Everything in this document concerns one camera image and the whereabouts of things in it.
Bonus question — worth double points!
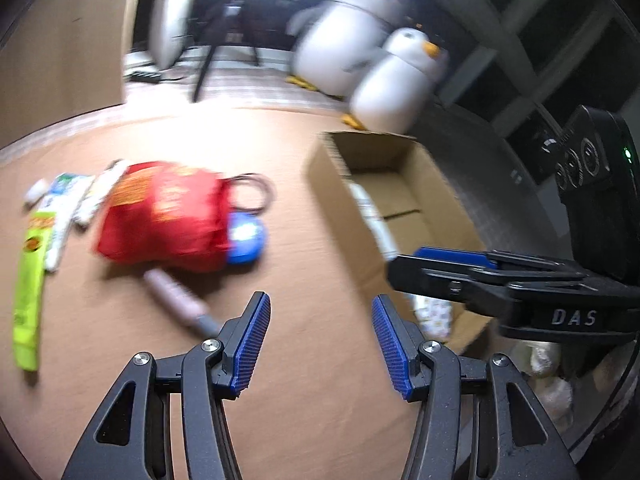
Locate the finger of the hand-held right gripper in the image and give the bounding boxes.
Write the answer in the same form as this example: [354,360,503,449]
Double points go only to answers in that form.
[415,246,586,273]
[387,255,511,317]

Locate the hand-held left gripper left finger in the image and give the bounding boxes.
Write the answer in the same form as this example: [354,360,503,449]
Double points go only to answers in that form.
[60,291,273,480]

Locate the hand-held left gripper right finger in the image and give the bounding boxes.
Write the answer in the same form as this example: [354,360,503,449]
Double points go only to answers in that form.
[371,294,581,480]

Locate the pink cosmetic bottle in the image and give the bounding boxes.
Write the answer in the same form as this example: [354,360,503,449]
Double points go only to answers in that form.
[142,268,223,338]

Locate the blue round container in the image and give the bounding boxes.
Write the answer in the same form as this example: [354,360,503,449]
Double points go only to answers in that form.
[225,210,268,266]

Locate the cardboard box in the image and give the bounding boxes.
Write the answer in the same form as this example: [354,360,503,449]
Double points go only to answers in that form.
[305,130,501,356]

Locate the red snack bag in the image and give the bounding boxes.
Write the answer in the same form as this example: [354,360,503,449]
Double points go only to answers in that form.
[92,160,233,275]

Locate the white green toothpaste tube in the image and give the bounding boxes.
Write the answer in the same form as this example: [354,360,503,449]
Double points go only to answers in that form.
[37,172,96,273]

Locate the patterned tissue pack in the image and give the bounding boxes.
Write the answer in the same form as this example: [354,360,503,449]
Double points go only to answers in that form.
[412,292,456,341]

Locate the brown carpet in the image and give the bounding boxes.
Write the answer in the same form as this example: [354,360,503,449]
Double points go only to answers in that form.
[0,105,506,480]

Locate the white bottle with blue cap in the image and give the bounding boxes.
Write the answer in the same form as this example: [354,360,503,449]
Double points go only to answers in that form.
[347,182,401,261]

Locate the small penguin plush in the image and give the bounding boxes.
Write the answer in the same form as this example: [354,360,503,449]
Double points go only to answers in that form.
[341,27,451,133]

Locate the patterned white stick tube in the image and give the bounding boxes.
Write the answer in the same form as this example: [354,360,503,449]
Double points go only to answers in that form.
[75,159,132,228]

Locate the large penguin plush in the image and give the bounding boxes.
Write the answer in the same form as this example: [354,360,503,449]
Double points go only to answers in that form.
[286,0,408,98]

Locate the checked floor mat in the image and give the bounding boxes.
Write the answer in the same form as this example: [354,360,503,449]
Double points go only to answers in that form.
[122,50,361,111]

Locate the small white cap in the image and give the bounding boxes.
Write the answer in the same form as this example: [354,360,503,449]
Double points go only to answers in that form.
[24,178,51,207]

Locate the black tripod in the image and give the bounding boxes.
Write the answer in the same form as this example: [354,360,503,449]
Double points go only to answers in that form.
[192,0,261,102]

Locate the white framed panel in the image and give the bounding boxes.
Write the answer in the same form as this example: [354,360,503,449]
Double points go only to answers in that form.
[147,0,206,70]

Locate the wooden cabinet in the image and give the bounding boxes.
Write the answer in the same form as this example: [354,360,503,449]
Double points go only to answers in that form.
[0,0,146,148]

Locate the dark hair ties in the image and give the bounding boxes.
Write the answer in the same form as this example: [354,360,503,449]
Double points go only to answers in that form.
[222,172,277,213]

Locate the white shelf frame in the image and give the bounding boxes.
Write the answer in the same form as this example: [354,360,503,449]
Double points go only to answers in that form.
[440,0,626,161]

